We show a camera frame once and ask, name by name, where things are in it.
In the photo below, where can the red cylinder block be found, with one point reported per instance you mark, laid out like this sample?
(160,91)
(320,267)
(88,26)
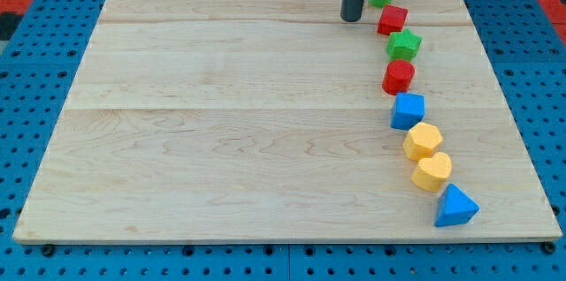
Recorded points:
(398,76)

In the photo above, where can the yellow heart block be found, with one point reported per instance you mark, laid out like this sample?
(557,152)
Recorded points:
(431,173)

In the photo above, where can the red cube block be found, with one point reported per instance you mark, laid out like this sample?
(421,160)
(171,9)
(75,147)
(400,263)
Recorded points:
(392,19)

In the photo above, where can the light wooden board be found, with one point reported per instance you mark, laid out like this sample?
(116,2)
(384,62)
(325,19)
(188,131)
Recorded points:
(264,121)

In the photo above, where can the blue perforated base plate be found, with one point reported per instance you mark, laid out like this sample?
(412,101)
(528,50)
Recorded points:
(44,44)

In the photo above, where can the yellow hexagon block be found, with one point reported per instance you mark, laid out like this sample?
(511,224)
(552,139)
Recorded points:
(421,141)

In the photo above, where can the green star block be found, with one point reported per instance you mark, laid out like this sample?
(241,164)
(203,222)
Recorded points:
(403,45)

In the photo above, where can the blue cube block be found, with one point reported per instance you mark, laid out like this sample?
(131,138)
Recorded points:
(408,110)

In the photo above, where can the blue triangle block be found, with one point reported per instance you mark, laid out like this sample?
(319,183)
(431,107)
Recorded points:
(455,207)

